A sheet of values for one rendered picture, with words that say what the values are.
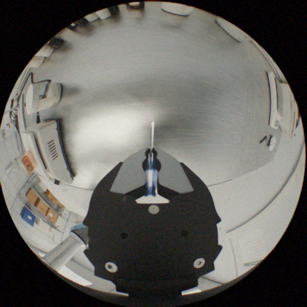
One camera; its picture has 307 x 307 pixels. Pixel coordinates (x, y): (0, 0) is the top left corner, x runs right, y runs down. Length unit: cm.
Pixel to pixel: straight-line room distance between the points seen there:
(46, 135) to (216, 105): 34
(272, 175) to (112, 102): 123
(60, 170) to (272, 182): 139
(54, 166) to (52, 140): 6
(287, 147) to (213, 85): 101
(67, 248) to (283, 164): 153
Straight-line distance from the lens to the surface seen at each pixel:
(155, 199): 29
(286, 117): 75
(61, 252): 55
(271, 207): 120
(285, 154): 112
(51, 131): 24
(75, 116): 21
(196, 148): 19
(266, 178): 119
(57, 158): 27
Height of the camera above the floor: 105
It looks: 59 degrees down
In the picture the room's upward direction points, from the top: 177 degrees clockwise
